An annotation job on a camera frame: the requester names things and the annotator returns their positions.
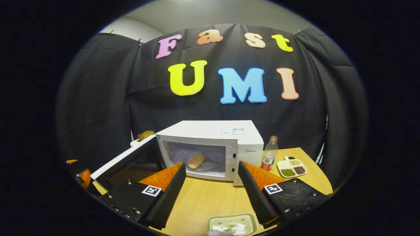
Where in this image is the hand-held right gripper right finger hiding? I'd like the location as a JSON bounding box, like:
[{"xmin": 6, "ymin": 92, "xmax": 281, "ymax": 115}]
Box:
[{"xmin": 238, "ymin": 161, "xmax": 330, "ymax": 229}]

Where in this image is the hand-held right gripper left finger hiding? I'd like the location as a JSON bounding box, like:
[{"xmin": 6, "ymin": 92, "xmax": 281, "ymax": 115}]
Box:
[{"xmin": 98, "ymin": 162, "xmax": 187, "ymax": 230}]

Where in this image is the pale green rectangular plate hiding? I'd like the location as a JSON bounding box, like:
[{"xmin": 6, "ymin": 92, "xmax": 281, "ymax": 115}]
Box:
[{"xmin": 206, "ymin": 213, "xmax": 258, "ymax": 236}]

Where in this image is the bread bun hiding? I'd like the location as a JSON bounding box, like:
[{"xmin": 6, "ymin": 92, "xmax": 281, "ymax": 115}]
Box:
[{"xmin": 188, "ymin": 152, "xmax": 205, "ymax": 169}]

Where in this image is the white microwave oven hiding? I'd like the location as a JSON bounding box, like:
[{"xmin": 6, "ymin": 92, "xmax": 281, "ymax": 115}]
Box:
[{"xmin": 90, "ymin": 120, "xmax": 264, "ymax": 191}]

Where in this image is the clear plastic bottle red label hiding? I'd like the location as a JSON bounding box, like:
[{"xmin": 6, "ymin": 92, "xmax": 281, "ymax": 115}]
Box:
[{"xmin": 261, "ymin": 135, "xmax": 279, "ymax": 171}]

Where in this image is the white divided dish with beans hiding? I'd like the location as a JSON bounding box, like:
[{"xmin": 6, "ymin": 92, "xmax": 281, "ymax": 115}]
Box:
[{"xmin": 277, "ymin": 156, "xmax": 308, "ymax": 178}]

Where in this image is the brown toast slice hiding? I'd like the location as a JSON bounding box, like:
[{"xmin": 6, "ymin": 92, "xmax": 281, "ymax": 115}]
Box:
[{"xmin": 138, "ymin": 130, "xmax": 155, "ymax": 142}]

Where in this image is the black backdrop cloth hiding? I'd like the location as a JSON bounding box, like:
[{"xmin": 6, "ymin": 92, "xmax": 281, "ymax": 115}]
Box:
[{"xmin": 56, "ymin": 24, "xmax": 368, "ymax": 190}]

